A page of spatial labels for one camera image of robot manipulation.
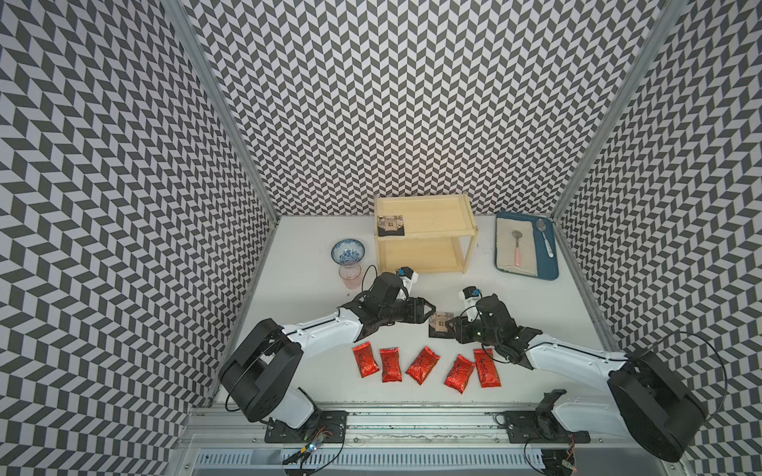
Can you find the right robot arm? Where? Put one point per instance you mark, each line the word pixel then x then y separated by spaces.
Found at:
pixel 638 395

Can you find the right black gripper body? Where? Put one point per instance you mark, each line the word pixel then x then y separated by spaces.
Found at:
pixel 480 332

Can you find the beige cloth on tray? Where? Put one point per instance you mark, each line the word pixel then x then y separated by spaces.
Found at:
pixel 505 244

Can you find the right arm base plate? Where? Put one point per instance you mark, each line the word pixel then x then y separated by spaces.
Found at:
pixel 529 426

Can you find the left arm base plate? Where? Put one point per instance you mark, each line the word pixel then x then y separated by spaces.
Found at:
pixel 331 424

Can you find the black floral tea bag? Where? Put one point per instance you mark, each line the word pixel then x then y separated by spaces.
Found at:
pixel 390 225
pixel 438 325

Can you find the wooden two-tier shelf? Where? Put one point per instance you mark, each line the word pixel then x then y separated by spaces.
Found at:
pixel 440 234

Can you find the white handled spoon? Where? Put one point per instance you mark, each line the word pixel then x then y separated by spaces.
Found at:
pixel 541 225

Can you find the aluminium front rail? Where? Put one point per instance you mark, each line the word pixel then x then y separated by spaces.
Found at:
pixel 367 425

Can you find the pink transparent cup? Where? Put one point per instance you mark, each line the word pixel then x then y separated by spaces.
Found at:
pixel 351 273

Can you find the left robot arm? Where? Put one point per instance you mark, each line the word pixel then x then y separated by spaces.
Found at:
pixel 258 375

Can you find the pink handled spoon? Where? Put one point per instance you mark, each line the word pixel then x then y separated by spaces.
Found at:
pixel 517 235

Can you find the blue white ceramic bowl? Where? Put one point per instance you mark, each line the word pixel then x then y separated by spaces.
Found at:
pixel 347 251

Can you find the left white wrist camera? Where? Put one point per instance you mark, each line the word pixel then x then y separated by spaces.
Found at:
pixel 409 278

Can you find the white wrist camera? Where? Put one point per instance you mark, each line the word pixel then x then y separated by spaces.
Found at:
pixel 409 278
pixel 470 297

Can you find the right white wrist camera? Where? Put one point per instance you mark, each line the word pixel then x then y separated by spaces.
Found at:
pixel 470 297

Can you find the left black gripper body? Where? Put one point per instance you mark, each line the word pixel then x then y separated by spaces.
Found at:
pixel 400 309

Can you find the red tea bag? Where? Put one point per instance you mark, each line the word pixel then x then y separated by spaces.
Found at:
pixel 486 369
pixel 423 365
pixel 391 370
pixel 365 360
pixel 460 374

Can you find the teal tray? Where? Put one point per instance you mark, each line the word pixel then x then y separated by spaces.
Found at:
pixel 548 268

